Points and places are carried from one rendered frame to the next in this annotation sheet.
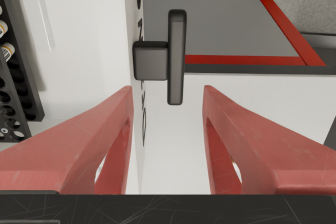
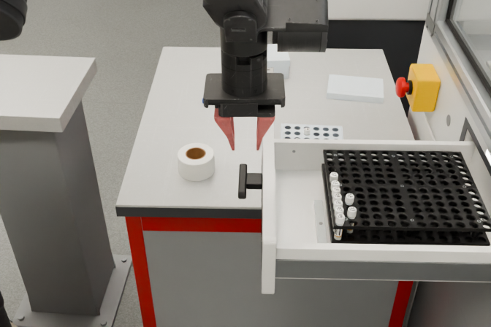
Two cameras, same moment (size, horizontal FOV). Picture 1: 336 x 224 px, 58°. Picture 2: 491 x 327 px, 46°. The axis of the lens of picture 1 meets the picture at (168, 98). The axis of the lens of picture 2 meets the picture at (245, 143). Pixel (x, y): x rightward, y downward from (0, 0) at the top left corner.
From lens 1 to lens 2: 68 cm
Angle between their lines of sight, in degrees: 18
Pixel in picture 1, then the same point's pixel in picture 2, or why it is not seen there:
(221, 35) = (202, 258)
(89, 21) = (291, 215)
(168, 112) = not seen: hidden behind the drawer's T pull
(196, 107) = (226, 187)
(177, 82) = (242, 171)
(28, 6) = (321, 217)
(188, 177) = not seen: hidden behind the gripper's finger
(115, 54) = (268, 177)
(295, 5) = not seen: outside the picture
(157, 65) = (250, 177)
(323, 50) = (51, 307)
